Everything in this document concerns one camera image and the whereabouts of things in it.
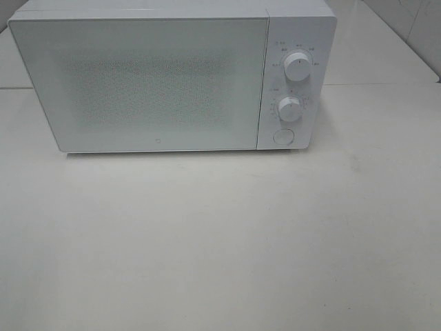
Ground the white microwave oven body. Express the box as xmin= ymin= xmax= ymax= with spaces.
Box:
xmin=8 ymin=1 xmax=337 ymax=152

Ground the round white door button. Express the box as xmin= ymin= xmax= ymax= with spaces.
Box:
xmin=274 ymin=129 xmax=295 ymax=146

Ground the white microwave knob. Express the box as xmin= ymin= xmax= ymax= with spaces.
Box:
xmin=277 ymin=97 xmax=303 ymax=122
xmin=283 ymin=50 xmax=311 ymax=82

